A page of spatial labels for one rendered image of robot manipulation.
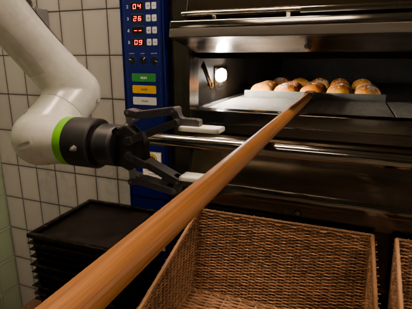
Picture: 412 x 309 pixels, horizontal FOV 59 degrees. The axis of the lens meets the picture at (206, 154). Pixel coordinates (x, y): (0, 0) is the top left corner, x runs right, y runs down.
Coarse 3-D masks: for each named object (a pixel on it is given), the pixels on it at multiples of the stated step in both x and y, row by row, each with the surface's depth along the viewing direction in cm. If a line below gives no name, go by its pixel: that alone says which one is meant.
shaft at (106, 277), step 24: (288, 120) 91; (264, 144) 67; (216, 168) 48; (240, 168) 53; (192, 192) 40; (216, 192) 44; (168, 216) 34; (192, 216) 38; (120, 240) 30; (144, 240) 30; (168, 240) 33; (96, 264) 26; (120, 264) 27; (144, 264) 29; (72, 288) 23; (96, 288) 24; (120, 288) 26
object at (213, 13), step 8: (256, 8) 96; (264, 8) 95; (272, 8) 94; (280, 8) 93; (288, 8) 93; (296, 8) 92; (184, 16) 103; (192, 16) 103; (200, 16) 102; (208, 16) 101; (216, 16) 100; (288, 16) 93
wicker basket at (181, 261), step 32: (192, 224) 118; (256, 224) 117; (288, 224) 113; (192, 256) 121; (224, 256) 120; (256, 256) 117; (320, 256) 110; (352, 256) 107; (160, 288) 100; (192, 288) 123; (224, 288) 120; (256, 288) 117; (288, 288) 113; (320, 288) 110; (352, 288) 107
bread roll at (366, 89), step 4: (360, 88) 143; (364, 88) 142; (368, 88) 141; (372, 88) 141; (376, 88) 141; (356, 92) 144; (360, 92) 142; (364, 92) 141; (368, 92) 141; (372, 92) 141; (376, 92) 141
